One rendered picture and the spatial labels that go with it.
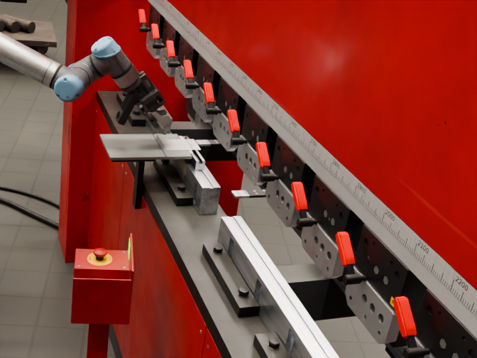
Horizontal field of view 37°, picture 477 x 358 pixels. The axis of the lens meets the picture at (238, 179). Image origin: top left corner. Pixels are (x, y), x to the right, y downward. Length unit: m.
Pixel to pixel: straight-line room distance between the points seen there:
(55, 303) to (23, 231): 0.63
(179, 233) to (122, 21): 1.24
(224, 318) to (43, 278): 1.75
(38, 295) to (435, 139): 2.44
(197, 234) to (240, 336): 0.47
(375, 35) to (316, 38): 0.22
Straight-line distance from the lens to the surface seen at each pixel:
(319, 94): 1.42
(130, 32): 3.06
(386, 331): 1.25
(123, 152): 2.23
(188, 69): 2.11
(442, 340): 1.14
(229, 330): 1.72
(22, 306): 3.22
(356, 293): 1.32
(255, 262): 1.80
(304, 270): 1.98
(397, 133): 1.19
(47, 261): 3.51
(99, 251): 2.07
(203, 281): 1.87
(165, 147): 2.29
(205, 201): 2.16
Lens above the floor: 1.92
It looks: 25 degrees down
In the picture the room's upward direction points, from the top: 9 degrees clockwise
